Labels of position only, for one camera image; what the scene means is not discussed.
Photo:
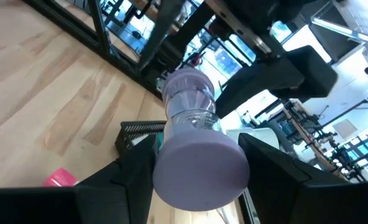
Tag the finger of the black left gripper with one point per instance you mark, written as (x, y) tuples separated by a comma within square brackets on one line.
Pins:
[(258, 81)]

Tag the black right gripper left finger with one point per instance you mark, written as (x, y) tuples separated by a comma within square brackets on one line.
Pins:
[(118, 189)]

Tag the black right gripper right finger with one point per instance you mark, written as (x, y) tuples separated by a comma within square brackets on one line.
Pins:
[(295, 196)]

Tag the small white cube charger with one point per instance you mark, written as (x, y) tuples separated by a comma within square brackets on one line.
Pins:
[(139, 139)]

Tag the lavender hourglass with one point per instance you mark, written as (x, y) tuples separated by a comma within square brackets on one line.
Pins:
[(199, 168)]

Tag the black mesh tray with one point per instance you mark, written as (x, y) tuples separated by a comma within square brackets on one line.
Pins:
[(134, 129)]

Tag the red object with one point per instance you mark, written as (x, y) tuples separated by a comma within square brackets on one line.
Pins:
[(196, 59)]

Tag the black aluminium rig frame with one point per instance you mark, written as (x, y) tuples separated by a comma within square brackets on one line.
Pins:
[(102, 40)]

